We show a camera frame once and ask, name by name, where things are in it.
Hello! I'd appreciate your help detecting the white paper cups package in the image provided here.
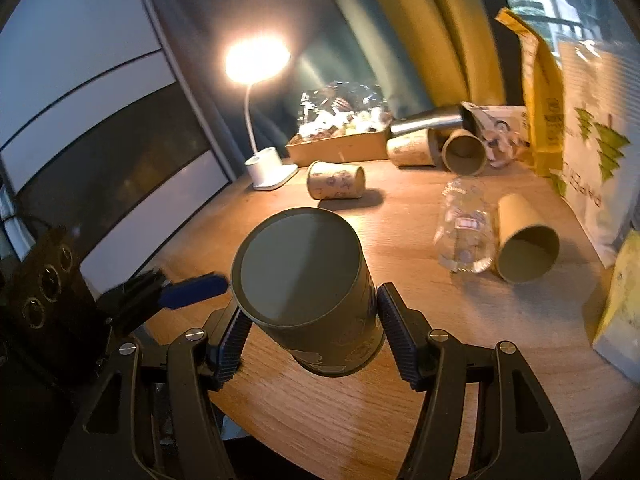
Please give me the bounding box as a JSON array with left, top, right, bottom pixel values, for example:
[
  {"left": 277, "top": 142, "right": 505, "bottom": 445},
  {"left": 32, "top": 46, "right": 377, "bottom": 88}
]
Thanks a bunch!
[{"left": 559, "top": 40, "right": 639, "bottom": 268}]

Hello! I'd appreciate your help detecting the yellow tissue pack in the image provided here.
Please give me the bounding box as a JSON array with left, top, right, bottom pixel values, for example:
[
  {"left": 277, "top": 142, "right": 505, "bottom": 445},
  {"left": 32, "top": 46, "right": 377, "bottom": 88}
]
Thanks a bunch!
[{"left": 592, "top": 230, "right": 640, "bottom": 384}]

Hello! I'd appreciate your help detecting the lying printed paper cup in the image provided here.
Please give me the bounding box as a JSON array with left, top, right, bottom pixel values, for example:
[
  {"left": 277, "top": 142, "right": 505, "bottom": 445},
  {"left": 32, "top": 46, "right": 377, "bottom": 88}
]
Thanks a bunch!
[{"left": 307, "top": 160, "right": 366, "bottom": 200}]

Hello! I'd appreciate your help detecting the clear plastic bottle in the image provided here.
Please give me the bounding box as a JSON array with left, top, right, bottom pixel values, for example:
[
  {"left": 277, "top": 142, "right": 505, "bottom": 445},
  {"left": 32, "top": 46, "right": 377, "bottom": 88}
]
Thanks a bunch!
[{"left": 434, "top": 177, "right": 496, "bottom": 274}]

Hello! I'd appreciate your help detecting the shiny snack wrappers bag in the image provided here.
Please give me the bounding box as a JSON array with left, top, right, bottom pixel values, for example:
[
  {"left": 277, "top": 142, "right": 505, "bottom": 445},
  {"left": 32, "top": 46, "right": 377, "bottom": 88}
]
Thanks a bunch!
[{"left": 297, "top": 81, "right": 393, "bottom": 142}]

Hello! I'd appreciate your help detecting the yellow paper bag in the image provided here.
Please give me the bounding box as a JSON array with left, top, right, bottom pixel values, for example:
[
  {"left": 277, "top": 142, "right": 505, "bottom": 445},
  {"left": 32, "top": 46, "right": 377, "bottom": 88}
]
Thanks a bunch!
[{"left": 496, "top": 8, "right": 564, "bottom": 178}]

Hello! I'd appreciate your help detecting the stainless steel tumbler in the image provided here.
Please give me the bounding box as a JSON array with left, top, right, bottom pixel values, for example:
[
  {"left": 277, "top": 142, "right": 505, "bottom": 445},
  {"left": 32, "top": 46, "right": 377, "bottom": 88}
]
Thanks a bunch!
[{"left": 390, "top": 104, "right": 471, "bottom": 136}]

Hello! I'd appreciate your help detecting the white desk lamp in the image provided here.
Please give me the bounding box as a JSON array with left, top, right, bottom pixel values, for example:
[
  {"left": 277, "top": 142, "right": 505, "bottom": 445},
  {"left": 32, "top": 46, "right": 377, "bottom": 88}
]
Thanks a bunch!
[{"left": 224, "top": 32, "right": 298, "bottom": 192}]

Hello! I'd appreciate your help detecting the paper cup beside bottle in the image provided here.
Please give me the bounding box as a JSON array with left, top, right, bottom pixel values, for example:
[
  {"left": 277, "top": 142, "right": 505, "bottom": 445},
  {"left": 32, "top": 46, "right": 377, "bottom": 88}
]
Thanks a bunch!
[{"left": 496, "top": 193, "right": 560, "bottom": 284}]

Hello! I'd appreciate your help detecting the yellow curtain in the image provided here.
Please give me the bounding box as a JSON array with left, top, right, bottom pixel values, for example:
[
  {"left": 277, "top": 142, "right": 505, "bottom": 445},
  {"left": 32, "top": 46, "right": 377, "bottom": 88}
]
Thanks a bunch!
[{"left": 376, "top": 0, "right": 506, "bottom": 106}]

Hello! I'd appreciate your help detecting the crumpled printed wrapper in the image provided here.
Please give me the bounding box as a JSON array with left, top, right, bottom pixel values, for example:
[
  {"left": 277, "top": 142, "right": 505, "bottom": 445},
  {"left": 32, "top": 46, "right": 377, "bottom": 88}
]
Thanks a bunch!
[{"left": 461, "top": 102, "right": 529, "bottom": 168}]

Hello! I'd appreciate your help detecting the paper cup open end forward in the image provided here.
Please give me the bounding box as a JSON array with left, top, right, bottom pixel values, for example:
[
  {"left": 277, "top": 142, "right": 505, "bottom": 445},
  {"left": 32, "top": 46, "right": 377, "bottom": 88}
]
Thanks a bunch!
[{"left": 442, "top": 128, "right": 488, "bottom": 176}]

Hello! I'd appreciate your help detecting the cardboard box tray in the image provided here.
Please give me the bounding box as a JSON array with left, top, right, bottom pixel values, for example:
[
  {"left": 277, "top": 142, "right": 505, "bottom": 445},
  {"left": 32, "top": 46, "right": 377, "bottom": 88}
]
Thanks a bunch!
[{"left": 286, "top": 129, "right": 388, "bottom": 167}]

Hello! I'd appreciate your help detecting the teal curtain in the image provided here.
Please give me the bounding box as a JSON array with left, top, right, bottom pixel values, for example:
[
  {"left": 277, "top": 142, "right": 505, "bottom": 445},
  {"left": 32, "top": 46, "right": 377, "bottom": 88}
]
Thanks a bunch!
[{"left": 143, "top": 0, "right": 432, "bottom": 178}]

